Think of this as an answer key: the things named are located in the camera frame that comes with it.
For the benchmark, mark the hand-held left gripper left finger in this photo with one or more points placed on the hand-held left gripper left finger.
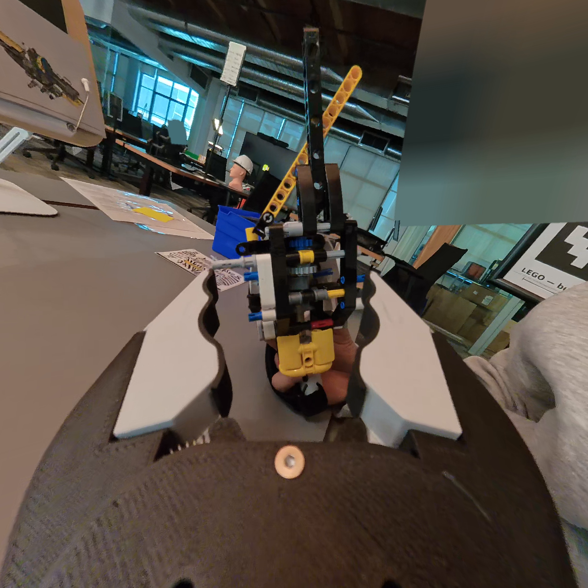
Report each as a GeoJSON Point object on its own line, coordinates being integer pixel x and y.
{"type": "Point", "coordinates": [170, 367]}

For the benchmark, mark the white book stand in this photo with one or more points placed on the white book stand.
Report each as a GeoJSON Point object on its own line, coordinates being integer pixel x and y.
{"type": "Point", "coordinates": [23, 202]}

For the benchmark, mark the person's right hand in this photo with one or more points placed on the person's right hand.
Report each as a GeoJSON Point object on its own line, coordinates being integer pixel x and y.
{"type": "Point", "coordinates": [342, 358]}

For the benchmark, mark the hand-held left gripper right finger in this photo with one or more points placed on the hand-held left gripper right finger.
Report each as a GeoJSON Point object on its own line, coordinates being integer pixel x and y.
{"type": "Point", "coordinates": [404, 376]}

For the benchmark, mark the striped sticker sheet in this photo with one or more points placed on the striped sticker sheet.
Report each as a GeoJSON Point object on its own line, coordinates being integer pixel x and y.
{"type": "Point", "coordinates": [183, 262]}

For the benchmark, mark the black office chair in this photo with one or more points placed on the black office chair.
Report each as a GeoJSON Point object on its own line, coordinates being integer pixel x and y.
{"type": "Point", "coordinates": [432, 266]}

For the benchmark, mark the white light panel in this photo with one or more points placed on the white light panel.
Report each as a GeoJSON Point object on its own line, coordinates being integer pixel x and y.
{"type": "Point", "coordinates": [233, 62]}

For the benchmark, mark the person's right forearm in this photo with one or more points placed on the person's right forearm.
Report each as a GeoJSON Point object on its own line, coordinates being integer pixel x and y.
{"type": "Point", "coordinates": [542, 358]}

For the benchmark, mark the long wooden desk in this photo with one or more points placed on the long wooden desk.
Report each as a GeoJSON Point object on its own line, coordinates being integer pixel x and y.
{"type": "Point", "coordinates": [151, 158]}

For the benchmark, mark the white paper sheets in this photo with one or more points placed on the white paper sheets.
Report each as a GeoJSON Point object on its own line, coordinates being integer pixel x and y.
{"type": "Point", "coordinates": [101, 197]}

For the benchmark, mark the small black monitor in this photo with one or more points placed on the small black monitor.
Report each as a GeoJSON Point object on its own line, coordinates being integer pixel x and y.
{"type": "Point", "coordinates": [264, 193]}

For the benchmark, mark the stack of cardboard boxes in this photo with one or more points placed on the stack of cardboard boxes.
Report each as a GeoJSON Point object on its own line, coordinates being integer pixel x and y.
{"type": "Point", "coordinates": [459, 312]}

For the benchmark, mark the yellow paper slip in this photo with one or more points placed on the yellow paper slip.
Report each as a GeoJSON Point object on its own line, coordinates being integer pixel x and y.
{"type": "Point", "coordinates": [154, 214]}

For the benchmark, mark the large black monitor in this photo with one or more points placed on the large black monitor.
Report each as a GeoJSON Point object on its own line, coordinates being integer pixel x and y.
{"type": "Point", "coordinates": [266, 151]}

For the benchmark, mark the blue plastic bin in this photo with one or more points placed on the blue plastic bin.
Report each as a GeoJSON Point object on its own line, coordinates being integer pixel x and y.
{"type": "Point", "coordinates": [229, 234]}

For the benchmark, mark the black yellow lego crane model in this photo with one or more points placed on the black yellow lego crane model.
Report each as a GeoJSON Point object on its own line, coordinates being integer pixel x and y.
{"type": "Point", "coordinates": [285, 275]}

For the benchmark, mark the mannequin head white helmet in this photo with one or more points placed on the mannequin head white helmet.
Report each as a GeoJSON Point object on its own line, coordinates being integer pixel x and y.
{"type": "Point", "coordinates": [239, 172]}

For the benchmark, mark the open instruction booklet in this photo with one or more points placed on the open instruction booklet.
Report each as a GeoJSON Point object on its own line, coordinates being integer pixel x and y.
{"type": "Point", "coordinates": [46, 41]}

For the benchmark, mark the black framed white sign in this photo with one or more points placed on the black framed white sign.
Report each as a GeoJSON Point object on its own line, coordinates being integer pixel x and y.
{"type": "Point", "coordinates": [551, 248]}

